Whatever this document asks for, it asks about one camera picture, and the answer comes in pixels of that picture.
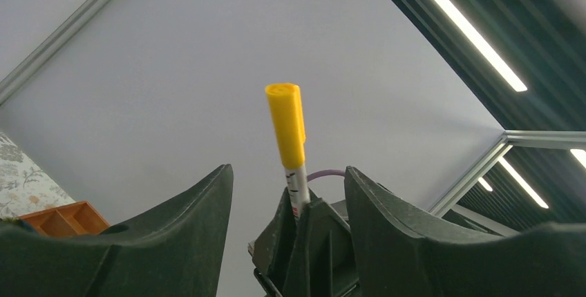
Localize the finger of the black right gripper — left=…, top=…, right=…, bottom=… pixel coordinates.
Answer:
left=252, top=189, right=296, bottom=286
left=281, top=195, right=359, bottom=297

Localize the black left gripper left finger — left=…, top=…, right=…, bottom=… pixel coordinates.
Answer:
left=1, top=164, right=234, bottom=296

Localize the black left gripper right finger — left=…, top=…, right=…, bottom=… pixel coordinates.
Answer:
left=344, top=166, right=585, bottom=296

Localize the yellow marker cap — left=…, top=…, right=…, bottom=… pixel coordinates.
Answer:
left=265, top=83, right=306, bottom=169

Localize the orange compartment tray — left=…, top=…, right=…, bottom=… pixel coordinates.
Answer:
left=19, top=201, right=110, bottom=238

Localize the ceiling light strip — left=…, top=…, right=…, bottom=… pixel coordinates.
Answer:
left=433, top=0, right=528, bottom=93

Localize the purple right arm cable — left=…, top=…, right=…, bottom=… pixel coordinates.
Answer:
left=305, top=169, right=347, bottom=183

